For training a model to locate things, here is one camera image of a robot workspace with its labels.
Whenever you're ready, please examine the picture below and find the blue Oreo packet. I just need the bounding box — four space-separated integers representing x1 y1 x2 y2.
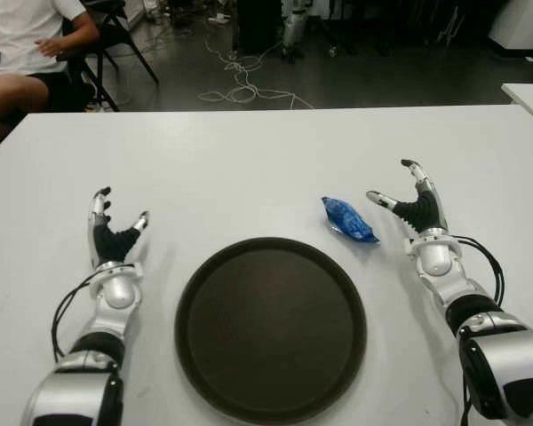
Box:
321 195 381 244

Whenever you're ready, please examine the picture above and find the folded metal stand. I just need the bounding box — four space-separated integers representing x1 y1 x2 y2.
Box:
434 6 462 46

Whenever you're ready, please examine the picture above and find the white cabinet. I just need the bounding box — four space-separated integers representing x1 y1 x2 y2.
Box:
488 0 533 52

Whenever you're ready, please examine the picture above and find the round dark brown tray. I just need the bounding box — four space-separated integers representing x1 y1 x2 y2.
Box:
174 237 369 414

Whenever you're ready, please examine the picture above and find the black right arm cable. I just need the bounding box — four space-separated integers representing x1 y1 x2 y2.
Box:
452 234 508 312

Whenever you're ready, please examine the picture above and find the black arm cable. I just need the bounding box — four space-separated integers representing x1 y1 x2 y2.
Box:
452 234 508 312
52 271 102 361

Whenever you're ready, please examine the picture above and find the black folding chair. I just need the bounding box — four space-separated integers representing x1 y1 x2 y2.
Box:
56 0 160 113

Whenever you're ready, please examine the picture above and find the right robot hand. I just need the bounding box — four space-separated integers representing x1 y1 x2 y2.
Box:
365 157 450 235

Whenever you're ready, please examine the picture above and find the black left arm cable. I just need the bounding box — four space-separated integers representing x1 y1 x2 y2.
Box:
52 271 102 361

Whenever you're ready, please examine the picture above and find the white cable on floor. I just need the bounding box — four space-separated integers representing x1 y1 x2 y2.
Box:
197 30 316 111

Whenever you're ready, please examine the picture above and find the black equipment case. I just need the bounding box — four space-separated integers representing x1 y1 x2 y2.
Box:
235 0 288 55

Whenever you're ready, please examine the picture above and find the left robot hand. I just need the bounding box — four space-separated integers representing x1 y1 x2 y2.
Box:
87 185 151 268

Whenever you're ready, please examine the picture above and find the seated person in white shirt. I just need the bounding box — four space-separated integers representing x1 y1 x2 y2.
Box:
0 0 101 130

